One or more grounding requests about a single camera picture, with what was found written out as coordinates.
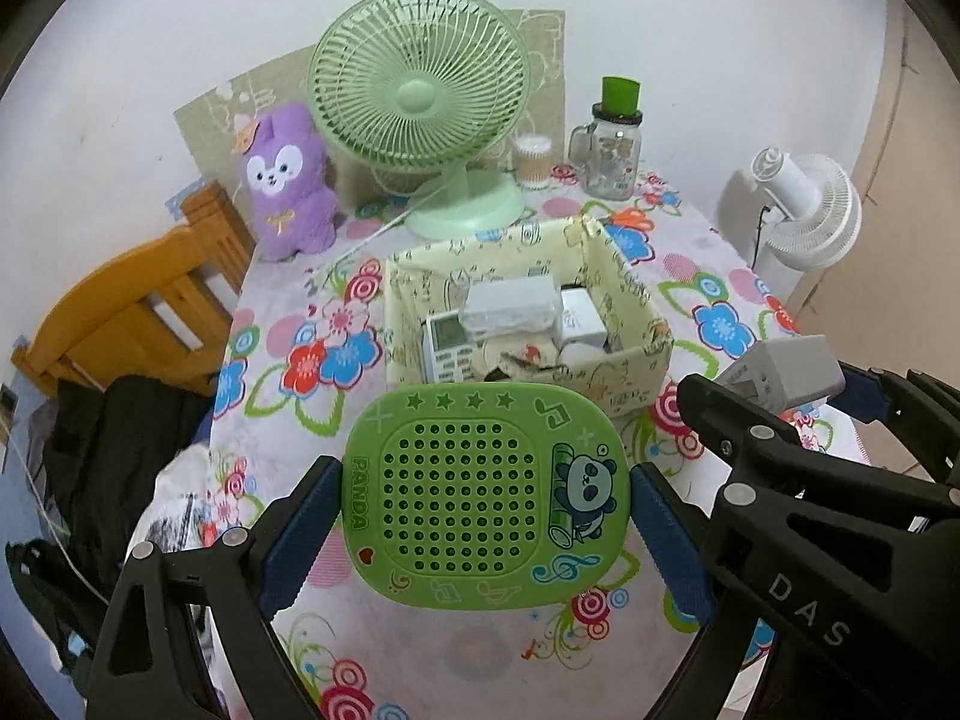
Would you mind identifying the black bag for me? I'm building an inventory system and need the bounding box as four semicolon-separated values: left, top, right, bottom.
41;375;218;571

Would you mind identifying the floral tablecloth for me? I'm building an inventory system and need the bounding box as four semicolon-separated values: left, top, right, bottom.
124;165;871;720

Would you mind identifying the white standing fan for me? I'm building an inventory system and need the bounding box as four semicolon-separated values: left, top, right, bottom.
739;148;863;275

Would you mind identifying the orange wooden chair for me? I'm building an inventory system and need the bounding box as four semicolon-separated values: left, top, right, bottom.
11;180;257;398

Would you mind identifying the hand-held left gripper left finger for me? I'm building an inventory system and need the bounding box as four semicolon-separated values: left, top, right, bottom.
86;454;344;720

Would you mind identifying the thin white wall cable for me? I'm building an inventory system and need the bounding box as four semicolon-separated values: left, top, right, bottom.
0;420;113;605

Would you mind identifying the cream round bear mirror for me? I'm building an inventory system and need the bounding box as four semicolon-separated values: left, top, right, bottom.
469;334;563;385

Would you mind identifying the beige door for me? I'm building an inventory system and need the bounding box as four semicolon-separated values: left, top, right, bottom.
795;7;960;481

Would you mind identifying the white round case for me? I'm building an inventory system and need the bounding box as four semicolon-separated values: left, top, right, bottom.
555;341;608;370

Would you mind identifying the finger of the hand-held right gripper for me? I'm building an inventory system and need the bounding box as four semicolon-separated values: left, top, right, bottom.
825;360;960;482
677;373;960;527

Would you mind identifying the green perforated panda case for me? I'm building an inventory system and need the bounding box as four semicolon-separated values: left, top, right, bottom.
341;382;632;608

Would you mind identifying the black fan power cable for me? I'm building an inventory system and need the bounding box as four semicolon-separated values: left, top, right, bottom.
752;202;777;271

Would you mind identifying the large white charger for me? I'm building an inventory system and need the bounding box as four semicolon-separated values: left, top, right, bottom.
559;286;608;350

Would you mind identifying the white rectangular box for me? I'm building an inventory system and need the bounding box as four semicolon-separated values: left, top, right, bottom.
459;275;562;338

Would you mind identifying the patterned yellow storage box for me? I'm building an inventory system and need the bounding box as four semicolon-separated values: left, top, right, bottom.
384;216;674;421

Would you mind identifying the white desk fan cable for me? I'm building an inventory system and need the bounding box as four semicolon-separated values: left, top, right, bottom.
334;206;421;256

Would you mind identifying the white printed cloth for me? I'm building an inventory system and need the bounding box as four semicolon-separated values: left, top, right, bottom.
142;444;248;550

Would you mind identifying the purple plush toy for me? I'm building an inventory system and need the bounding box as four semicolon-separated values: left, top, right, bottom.
240;101;342;263

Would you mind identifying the clear cotton swab container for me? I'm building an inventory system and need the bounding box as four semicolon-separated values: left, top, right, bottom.
512;133;554;191

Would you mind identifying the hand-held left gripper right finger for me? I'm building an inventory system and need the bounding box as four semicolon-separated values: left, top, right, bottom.
631;463;717;627

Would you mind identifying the white remote control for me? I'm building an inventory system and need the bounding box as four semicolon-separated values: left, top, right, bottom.
421;311;481;385

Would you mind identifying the small white charger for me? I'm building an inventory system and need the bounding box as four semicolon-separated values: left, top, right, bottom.
712;334;845;413

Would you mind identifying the glass mug jar green lid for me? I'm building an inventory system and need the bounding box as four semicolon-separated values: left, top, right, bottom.
568;76;646;202

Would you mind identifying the green desk fan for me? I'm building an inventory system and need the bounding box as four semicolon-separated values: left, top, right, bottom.
307;0;532;242

